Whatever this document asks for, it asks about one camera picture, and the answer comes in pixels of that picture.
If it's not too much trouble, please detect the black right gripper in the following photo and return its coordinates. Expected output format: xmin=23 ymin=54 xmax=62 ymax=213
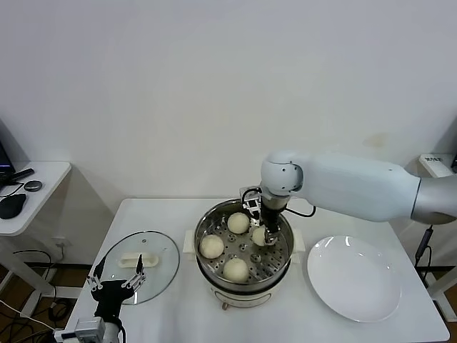
xmin=251 ymin=210 xmax=283 ymax=247

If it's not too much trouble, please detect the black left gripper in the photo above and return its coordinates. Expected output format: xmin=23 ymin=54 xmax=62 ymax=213
xmin=86 ymin=253 xmax=148 ymax=318

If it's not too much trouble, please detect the white steamed baozi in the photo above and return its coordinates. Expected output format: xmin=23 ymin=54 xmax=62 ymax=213
xmin=227 ymin=212 xmax=251 ymax=235
xmin=223 ymin=257 xmax=250 ymax=284
xmin=251 ymin=227 xmax=267 ymax=247
xmin=199 ymin=234 xmax=225 ymax=260

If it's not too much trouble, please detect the glass lid with cream handle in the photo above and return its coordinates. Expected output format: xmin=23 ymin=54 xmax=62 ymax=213
xmin=95 ymin=230 xmax=181 ymax=305

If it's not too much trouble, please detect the stainless perforated steamer basket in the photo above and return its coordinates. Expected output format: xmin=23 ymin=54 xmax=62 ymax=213
xmin=194 ymin=199 xmax=293 ymax=287

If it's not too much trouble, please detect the white electric cooker base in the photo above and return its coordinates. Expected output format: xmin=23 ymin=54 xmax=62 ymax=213
xmin=182 ymin=229 xmax=305 ymax=311

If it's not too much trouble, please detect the round white plate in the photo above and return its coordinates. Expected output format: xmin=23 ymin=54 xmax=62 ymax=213
xmin=306 ymin=234 xmax=401 ymax=322

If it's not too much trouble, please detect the white side table with mouse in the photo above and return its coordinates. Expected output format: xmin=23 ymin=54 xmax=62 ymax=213
xmin=0 ymin=162 xmax=81 ymax=319

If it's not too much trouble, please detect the black computer mouse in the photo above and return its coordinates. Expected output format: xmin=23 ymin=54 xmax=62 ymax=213
xmin=0 ymin=194 xmax=28 ymax=220

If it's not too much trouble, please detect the black remote stick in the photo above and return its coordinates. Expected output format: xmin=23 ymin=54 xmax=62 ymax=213
xmin=0 ymin=168 xmax=36 ymax=186

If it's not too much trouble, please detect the dark computer monitor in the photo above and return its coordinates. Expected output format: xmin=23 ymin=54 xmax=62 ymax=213
xmin=0 ymin=119 xmax=19 ymax=176

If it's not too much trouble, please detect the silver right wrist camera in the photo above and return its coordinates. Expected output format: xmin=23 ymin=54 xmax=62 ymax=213
xmin=238 ymin=186 xmax=264 ymax=216

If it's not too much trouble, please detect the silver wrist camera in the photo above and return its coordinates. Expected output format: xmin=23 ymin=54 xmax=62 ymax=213
xmin=53 ymin=316 xmax=108 ymax=340
xmin=238 ymin=186 xmax=264 ymax=216

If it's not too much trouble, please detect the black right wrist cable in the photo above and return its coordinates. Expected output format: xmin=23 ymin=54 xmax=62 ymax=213
xmin=285 ymin=205 xmax=317 ymax=218

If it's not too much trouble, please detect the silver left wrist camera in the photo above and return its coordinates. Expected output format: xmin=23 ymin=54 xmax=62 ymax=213
xmin=53 ymin=316 xmax=108 ymax=340

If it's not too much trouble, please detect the black floor cable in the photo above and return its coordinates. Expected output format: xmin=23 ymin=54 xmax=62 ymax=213
xmin=12 ymin=249 xmax=74 ymax=324

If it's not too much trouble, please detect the black cable with inline adapter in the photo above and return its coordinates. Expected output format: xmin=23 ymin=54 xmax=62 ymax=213
xmin=413 ymin=224 xmax=435 ymax=272

